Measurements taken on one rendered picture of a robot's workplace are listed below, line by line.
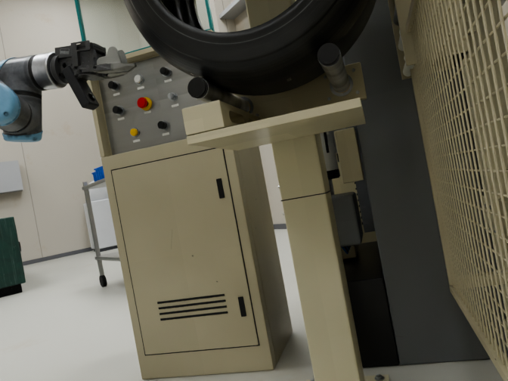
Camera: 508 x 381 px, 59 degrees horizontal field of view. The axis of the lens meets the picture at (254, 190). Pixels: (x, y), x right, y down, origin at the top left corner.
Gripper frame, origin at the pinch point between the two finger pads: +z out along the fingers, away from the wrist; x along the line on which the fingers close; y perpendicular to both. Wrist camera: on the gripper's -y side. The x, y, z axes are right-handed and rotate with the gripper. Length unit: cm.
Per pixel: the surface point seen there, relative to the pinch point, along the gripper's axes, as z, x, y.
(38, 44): -607, 712, 268
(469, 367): 81, 51, -91
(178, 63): 16.1, -8.5, -2.4
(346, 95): 50, 25, -8
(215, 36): 26.4, -12.4, 0.7
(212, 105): 23.6, -9.6, -12.4
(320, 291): 39, 27, -62
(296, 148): 34.8, 27.3, -20.9
